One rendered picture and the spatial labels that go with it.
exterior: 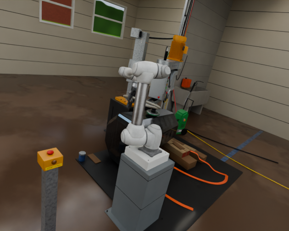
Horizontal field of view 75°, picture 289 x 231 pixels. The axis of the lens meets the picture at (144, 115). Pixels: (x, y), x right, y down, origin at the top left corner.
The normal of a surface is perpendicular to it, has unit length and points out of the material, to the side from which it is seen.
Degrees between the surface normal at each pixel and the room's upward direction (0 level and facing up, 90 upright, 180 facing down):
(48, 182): 90
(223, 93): 90
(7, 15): 90
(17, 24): 90
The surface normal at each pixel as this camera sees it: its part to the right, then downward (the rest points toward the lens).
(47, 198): 0.69, 0.37
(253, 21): -0.69, 0.12
